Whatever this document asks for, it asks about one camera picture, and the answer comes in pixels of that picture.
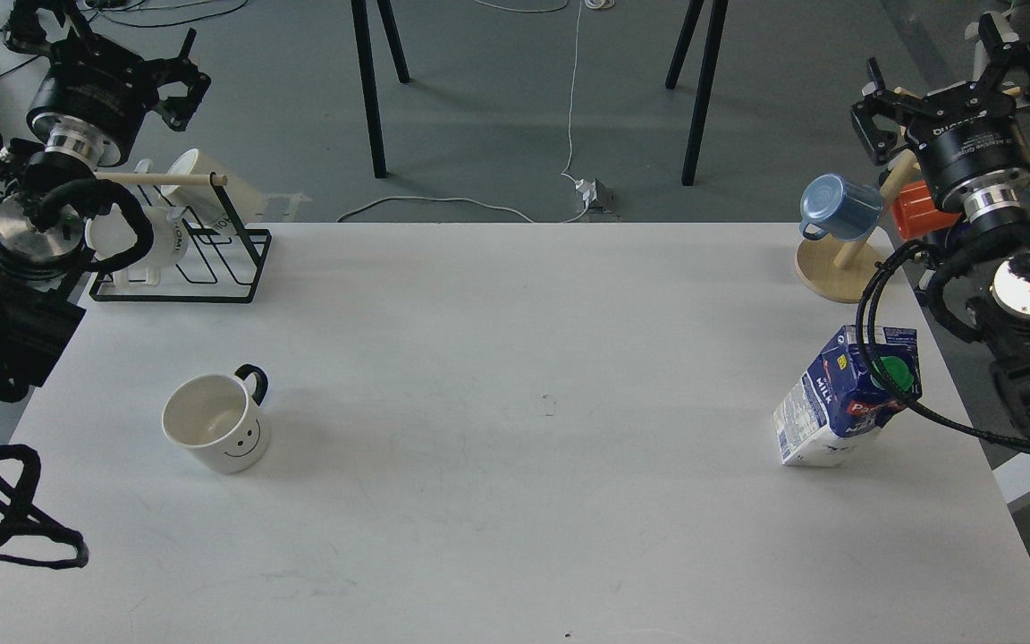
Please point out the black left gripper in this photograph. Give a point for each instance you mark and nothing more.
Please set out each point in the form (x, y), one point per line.
(90, 94)

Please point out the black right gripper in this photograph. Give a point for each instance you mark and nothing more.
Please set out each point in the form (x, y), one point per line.
(965, 137)

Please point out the blue white milk carton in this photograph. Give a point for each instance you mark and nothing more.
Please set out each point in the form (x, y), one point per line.
(835, 409)

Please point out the white smiley face mug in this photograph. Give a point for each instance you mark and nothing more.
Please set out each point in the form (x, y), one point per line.
(218, 420)

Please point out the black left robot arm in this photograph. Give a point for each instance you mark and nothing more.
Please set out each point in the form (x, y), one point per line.
(58, 218)

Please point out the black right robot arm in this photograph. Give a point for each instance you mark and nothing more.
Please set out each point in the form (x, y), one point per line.
(979, 291)

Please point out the orange mug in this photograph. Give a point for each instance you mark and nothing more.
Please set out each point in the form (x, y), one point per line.
(915, 215)

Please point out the white mug on rack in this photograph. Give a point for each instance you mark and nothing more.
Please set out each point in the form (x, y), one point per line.
(153, 241)

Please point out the blue mug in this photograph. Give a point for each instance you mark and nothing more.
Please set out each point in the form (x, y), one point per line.
(835, 206)

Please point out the cream mug on rack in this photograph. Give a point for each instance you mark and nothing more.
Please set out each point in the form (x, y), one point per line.
(202, 198)

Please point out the wooden mug tree stand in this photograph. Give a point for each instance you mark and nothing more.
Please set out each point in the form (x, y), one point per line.
(839, 271)

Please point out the black table legs right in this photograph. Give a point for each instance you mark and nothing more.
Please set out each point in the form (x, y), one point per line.
(706, 76)

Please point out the white power adapter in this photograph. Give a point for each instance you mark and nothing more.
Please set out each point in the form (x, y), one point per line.
(594, 197)

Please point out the black wire cup rack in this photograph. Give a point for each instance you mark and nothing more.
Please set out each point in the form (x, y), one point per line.
(218, 268)

